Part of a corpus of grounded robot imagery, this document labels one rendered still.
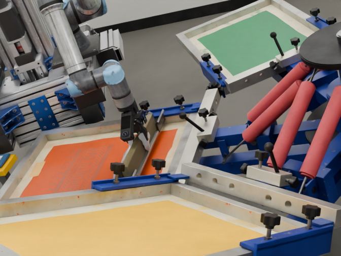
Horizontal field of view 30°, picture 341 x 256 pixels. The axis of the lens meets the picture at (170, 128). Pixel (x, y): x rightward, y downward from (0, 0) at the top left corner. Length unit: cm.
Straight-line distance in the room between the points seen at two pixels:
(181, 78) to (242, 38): 210
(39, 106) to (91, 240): 161
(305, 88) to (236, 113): 251
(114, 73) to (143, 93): 295
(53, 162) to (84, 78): 50
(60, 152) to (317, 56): 128
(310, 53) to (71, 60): 90
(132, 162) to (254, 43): 108
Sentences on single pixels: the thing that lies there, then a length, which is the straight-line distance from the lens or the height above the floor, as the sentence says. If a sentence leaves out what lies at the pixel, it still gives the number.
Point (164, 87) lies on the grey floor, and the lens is 524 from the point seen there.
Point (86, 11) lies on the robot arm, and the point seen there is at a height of 143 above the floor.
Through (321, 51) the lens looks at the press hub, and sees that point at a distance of 210.
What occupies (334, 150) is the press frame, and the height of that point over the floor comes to 102.
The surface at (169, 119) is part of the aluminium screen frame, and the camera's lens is 270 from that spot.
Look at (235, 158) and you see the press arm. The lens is 241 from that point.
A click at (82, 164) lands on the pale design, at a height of 95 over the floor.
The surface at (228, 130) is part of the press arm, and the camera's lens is 236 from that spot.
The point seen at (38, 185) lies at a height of 95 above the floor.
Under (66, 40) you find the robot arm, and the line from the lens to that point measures 246.
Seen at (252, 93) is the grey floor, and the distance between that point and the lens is 473.
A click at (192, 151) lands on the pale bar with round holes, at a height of 104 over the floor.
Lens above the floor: 225
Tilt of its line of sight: 29 degrees down
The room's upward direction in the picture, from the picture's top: 21 degrees counter-clockwise
